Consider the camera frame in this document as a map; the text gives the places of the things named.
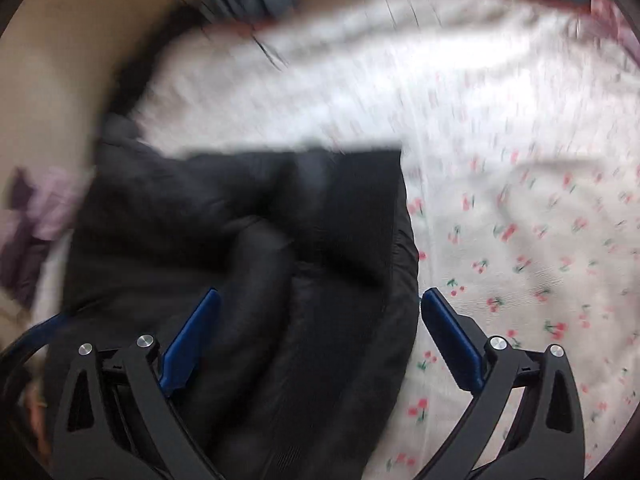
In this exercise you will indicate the black puffer jacket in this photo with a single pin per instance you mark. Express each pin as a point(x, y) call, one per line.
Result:
point(225, 240)

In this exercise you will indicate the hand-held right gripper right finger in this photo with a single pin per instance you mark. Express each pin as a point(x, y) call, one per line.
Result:
point(452, 340)

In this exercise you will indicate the dark cloth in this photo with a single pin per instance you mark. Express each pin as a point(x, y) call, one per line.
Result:
point(135, 75)

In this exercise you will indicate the purple cloth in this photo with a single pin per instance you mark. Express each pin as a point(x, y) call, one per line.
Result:
point(30, 240)

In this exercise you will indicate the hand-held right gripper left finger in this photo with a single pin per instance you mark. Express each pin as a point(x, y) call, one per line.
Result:
point(187, 345)

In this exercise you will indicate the floral bed sheet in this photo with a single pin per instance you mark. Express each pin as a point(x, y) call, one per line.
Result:
point(525, 260)

